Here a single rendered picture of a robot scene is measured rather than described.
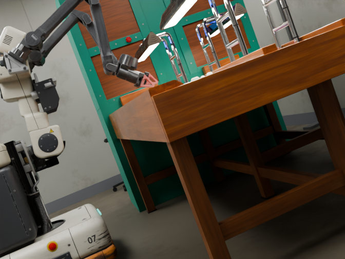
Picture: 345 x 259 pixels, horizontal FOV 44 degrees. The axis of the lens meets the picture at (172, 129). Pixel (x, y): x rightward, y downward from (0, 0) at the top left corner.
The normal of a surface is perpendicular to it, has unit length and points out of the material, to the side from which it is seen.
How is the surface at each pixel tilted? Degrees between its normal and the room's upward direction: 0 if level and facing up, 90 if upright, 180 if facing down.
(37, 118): 90
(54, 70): 90
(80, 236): 90
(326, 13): 90
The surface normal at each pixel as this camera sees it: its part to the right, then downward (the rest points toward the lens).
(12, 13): 0.27, -0.04
